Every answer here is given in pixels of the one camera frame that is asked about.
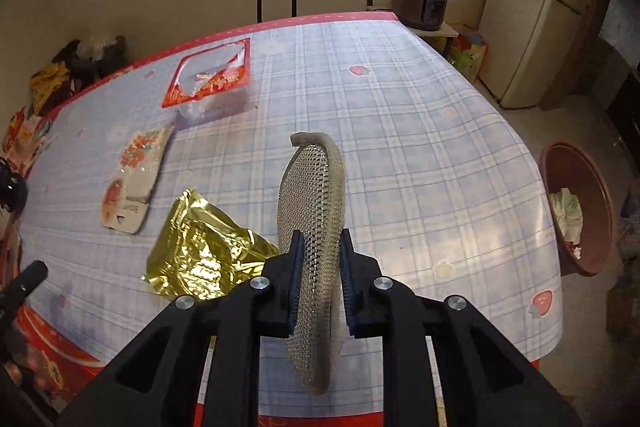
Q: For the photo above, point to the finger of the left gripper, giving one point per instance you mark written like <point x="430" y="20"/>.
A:
<point x="19" y="289"/>

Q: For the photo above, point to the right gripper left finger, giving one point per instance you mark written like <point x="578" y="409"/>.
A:
<point x="197" y="359"/>

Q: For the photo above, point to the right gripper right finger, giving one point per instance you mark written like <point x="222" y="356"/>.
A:
<point x="443" y="360"/>

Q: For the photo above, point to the white foam fruit net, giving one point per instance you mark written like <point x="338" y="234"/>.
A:
<point x="312" y="256"/>

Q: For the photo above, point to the white plastic bag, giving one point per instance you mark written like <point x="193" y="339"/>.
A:
<point x="568" y="212"/>

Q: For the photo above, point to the brown plastic trash bin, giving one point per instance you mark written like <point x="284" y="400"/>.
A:
<point x="564" y="164"/>

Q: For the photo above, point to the black gourd ornament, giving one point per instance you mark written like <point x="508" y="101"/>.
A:
<point x="13" y="188"/>

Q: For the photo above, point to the gold foil wrapper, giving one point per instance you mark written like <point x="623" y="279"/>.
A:
<point x="202" y="252"/>

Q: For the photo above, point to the yellow snack bag pile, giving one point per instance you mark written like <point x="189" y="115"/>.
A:
<point x="49" y="88"/>

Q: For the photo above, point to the red clear plastic tray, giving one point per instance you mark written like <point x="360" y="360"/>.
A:
<point x="210" y="84"/>

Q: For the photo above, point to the colourful bags on floor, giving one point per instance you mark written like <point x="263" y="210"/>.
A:
<point x="467" y="51"/>

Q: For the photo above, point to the small white side table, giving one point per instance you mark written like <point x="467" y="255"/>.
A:
<point x="440" y="39"/>

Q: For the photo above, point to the white refrigerator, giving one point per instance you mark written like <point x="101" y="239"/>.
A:
<point x="528" y="41"/>

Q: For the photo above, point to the electric pressure cooker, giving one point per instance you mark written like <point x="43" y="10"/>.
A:
<point x="426" y="15"/>

